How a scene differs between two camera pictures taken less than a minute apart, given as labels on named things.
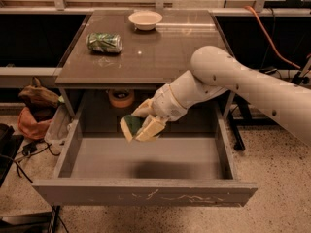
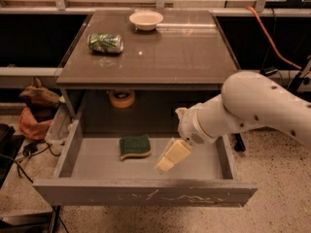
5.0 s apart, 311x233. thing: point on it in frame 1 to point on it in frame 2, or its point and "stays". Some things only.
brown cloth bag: [41, 102] stays
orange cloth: [28, 125] stays
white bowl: [145, 20] stays
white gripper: [166, 104] to [190, 126]
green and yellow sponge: [134, 123] to [134, 147]
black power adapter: [268, 71] stays
